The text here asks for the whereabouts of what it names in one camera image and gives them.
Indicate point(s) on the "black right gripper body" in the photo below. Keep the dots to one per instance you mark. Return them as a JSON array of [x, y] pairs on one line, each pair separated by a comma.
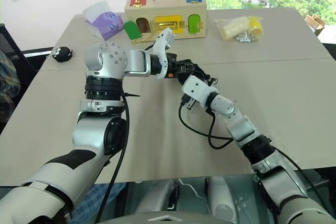
[[203, 74]]

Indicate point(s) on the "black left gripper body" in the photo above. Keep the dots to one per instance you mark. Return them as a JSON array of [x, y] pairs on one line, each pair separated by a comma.
[[173, 64]]

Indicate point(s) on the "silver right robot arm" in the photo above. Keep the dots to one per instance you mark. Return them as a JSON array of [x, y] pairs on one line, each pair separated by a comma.
[[241, 127]]

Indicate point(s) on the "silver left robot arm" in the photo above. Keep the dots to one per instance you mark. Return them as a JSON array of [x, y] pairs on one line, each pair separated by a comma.
[[113, 58]]

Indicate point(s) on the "wooden latch lock box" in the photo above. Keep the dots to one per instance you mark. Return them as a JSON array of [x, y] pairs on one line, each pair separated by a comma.
[[168, 11]]

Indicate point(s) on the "pale yellow foam roll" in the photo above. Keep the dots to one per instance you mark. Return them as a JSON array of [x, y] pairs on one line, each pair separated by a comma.
[[233, 28]]

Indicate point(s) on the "clear plastic bag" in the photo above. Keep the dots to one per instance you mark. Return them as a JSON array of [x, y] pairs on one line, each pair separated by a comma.
[[237, 31]]

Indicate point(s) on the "small metal parts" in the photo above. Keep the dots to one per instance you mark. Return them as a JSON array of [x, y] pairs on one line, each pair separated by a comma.
[[245, 38]]

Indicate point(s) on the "yellow tape roll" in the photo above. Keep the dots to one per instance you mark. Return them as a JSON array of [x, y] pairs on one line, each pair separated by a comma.
[[256, 26]]

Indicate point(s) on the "purple tissue pack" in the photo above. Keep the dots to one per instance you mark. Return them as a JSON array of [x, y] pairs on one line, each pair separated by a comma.
[[107, 24]]

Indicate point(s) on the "brown cardboard box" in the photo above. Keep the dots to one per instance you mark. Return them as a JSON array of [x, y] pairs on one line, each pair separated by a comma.
[[316, 24]]

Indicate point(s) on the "grey rounded robot torso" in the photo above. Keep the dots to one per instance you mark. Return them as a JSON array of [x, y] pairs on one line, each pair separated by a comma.
[[223, 203]]

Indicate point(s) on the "black mesh chair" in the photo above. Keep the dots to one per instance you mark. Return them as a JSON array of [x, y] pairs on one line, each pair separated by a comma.
[[15, 58]]

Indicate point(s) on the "patterned dark cloth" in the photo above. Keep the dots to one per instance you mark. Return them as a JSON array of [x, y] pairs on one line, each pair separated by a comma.
[[8, 79]]

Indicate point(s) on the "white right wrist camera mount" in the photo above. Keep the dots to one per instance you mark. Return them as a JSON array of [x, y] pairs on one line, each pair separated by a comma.
[[197, 87]]

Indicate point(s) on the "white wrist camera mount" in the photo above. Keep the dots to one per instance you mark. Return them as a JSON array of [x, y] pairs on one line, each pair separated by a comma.
[[197, 87], [160, 45]]

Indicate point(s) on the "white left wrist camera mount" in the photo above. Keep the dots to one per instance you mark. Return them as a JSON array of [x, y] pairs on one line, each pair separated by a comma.
[[160, 45]]

